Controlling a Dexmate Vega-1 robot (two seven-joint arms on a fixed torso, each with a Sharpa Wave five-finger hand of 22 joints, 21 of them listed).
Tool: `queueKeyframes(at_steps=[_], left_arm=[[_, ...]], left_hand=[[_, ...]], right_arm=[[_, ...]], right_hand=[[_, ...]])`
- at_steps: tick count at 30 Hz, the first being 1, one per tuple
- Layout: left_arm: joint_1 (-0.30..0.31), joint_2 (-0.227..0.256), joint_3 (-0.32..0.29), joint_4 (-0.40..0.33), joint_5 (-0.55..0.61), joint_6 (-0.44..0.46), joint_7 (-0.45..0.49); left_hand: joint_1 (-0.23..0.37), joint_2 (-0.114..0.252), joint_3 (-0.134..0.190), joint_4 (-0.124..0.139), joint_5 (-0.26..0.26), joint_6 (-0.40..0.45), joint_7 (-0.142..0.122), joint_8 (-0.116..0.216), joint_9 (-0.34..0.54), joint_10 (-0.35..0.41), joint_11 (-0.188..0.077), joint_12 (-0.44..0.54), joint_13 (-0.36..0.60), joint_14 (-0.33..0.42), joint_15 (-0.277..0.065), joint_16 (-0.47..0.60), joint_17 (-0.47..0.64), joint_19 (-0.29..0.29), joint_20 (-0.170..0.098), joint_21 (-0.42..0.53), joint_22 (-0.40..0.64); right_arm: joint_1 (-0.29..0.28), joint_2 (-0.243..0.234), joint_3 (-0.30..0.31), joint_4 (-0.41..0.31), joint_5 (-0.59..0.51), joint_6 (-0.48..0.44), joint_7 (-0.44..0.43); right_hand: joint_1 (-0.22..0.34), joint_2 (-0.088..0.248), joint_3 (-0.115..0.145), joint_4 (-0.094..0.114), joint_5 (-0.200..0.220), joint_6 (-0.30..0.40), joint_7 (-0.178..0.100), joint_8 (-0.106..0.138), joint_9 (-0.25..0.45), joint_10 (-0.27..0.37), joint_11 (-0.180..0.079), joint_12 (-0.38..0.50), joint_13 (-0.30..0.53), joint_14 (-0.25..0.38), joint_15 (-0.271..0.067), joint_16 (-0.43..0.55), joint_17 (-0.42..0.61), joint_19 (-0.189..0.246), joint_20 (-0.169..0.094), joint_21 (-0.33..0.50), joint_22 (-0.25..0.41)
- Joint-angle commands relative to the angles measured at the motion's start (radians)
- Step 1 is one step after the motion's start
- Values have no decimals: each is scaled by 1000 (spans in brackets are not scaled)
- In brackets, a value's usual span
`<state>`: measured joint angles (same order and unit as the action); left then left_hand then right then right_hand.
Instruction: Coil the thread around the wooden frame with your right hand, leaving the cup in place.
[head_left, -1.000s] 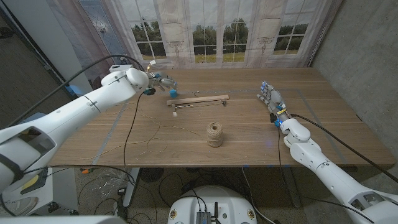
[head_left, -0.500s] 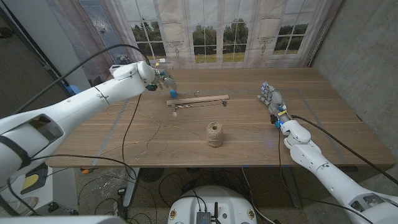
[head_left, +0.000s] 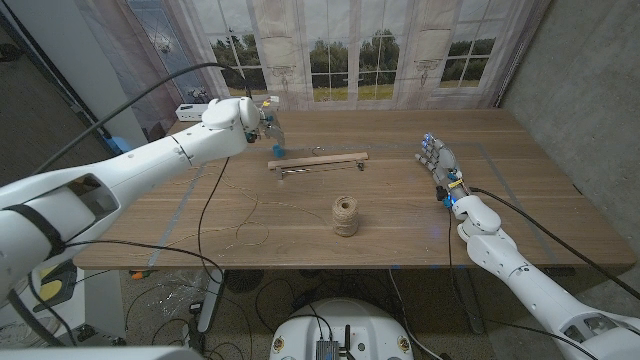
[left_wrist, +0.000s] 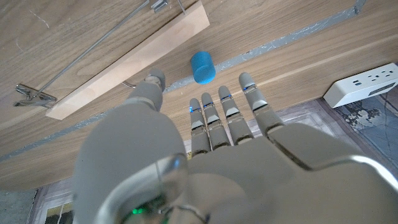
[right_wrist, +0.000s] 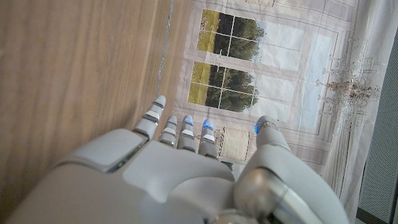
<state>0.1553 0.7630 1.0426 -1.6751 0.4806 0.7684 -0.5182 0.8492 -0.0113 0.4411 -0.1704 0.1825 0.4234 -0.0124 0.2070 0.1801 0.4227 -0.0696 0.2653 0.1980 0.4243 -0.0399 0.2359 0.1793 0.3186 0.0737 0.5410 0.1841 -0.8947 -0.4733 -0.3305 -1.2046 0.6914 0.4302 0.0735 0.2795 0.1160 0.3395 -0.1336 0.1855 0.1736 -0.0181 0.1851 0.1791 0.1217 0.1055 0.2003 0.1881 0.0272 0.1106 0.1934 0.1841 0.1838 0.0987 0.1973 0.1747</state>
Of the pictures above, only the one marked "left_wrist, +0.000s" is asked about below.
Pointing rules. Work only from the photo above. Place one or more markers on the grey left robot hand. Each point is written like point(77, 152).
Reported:
point(248, 180)

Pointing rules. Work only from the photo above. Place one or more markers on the small blue cup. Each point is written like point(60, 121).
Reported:
point(202, 67)

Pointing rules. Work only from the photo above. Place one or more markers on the white power strip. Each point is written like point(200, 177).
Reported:
point(357, 87)

